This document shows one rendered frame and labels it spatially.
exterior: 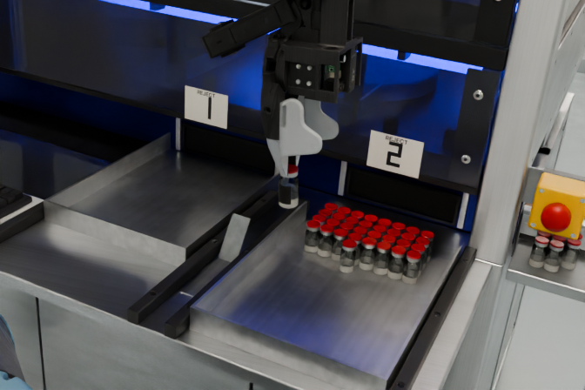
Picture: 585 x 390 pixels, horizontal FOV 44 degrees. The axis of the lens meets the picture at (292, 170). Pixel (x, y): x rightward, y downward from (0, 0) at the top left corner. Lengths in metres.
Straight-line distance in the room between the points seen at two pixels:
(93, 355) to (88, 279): 0.69
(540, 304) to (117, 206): 1.87
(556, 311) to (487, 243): 1.63
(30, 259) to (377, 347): 0.50
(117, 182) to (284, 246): 0.34
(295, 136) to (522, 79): 0.41
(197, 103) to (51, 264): 0.38
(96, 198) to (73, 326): 0.53
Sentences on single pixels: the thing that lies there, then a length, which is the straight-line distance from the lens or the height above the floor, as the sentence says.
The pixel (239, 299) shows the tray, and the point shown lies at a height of 0.88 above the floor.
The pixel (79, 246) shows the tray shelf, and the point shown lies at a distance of 1.13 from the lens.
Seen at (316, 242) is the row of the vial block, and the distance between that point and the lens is 1.11.
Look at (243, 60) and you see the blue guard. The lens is 1.20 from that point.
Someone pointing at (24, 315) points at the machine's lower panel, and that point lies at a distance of 1.82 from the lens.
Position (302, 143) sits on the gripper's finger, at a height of 1.17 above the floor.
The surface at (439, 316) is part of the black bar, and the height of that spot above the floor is 0.90.
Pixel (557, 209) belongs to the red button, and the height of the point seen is 1.01.
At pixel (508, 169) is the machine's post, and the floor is 1.04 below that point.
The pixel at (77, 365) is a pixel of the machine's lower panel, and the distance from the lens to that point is 1.79.
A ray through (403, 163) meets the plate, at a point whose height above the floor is 1.01.
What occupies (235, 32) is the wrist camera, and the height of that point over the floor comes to 1.27.
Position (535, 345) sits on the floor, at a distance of 2.57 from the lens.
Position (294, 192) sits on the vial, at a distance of 0.81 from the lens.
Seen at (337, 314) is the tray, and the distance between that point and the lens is 0.99.
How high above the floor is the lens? 1.46
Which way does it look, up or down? 25 degrees down
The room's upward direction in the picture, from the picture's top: 5 degrees clockwise
